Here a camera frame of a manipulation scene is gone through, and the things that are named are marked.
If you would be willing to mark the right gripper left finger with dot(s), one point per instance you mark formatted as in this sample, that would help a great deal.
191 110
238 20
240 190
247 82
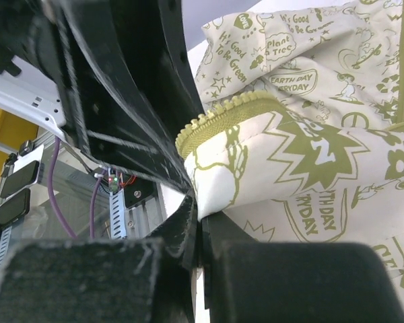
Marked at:
146 280

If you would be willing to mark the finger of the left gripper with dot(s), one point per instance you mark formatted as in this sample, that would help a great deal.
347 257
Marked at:
152 86
90 118

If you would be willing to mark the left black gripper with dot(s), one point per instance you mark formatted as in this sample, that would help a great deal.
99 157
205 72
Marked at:
57 38

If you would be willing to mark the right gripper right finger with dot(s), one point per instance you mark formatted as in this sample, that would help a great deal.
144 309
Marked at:
250 281

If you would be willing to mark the cream green printed jacket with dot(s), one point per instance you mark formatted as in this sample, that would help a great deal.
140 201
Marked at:
302 135

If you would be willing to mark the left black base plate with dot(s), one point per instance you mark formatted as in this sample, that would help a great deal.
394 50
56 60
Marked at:
137 190

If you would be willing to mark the slotted grey cable duct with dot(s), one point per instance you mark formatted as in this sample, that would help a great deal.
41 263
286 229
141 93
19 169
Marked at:
117 207

